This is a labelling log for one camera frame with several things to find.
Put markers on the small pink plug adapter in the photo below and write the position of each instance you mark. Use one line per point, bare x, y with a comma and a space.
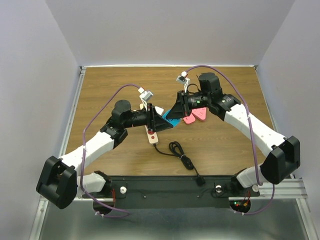
189, 119

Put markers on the white charger block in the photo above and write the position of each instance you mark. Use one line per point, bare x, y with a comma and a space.
159, 110

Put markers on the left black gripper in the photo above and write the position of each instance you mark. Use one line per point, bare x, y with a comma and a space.
154, 121

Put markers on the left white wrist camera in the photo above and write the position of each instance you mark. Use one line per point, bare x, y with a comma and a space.
145, 96

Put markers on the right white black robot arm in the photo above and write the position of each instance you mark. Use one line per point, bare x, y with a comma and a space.
282, 154

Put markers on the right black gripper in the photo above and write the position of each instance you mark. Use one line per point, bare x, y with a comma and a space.
181, 108

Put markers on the white red power strip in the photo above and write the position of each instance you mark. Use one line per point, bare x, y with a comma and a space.
152, 137

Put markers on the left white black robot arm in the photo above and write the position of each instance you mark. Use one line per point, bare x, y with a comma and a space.
62, 179

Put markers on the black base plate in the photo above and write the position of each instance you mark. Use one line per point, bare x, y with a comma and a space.
168, 192

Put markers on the pink triangular power socket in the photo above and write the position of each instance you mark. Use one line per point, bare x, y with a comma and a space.
200, 113

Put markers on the blue plug adapter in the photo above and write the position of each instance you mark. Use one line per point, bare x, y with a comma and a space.
174, 122

